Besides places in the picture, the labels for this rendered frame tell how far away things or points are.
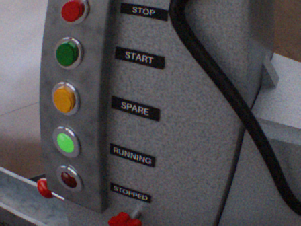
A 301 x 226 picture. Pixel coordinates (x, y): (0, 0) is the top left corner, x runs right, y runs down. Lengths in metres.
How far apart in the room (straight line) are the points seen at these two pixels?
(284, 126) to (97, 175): 0.21
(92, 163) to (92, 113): 0.06
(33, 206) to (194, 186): 0.47
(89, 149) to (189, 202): 0.11
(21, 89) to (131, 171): 2.76
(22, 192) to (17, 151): 1.78
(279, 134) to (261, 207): 0.09
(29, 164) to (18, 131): 0.30
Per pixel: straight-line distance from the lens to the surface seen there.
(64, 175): 0.63
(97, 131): 0.58
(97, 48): 0.54
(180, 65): 0.53
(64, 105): 0.57
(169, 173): 0.59
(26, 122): 3.03
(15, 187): 1.03
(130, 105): 0.57
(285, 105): 0.58
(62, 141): 0.60
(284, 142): 0.54
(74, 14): 0.53
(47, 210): 0.98
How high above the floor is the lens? 1.65
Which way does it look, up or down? 32 degrees down
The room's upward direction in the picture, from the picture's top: 5 degrees clockwise
